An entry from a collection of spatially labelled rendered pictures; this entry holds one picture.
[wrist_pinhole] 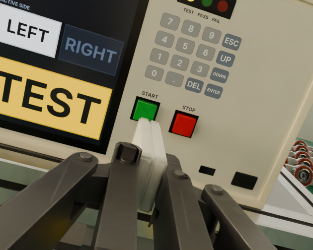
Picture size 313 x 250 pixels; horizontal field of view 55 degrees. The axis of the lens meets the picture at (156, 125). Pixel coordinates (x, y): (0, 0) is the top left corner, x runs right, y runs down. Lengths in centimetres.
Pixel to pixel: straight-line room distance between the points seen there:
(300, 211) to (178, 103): 20
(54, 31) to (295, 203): 32
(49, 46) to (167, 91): 11
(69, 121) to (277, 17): 20
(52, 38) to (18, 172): 12
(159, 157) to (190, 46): 14
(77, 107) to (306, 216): 27
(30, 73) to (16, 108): 3
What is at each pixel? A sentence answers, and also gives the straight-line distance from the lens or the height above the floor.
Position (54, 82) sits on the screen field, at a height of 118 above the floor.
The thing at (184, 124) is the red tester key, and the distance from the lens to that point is 28.
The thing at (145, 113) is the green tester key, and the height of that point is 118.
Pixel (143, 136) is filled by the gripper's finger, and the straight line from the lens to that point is 17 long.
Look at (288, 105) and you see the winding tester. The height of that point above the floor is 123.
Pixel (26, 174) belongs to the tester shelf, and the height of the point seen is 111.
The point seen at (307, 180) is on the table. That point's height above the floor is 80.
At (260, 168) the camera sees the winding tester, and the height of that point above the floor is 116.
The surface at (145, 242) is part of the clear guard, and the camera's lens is 31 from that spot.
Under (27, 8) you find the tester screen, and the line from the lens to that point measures 28.
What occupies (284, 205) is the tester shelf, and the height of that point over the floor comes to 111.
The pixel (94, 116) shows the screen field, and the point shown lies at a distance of 28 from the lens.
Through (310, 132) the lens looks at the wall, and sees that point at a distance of 797.
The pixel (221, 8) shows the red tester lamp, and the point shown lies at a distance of 27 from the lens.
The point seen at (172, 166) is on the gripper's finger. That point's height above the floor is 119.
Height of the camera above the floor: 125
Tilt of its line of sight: 16 degrees down
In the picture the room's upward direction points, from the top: 18 degrees clockwise
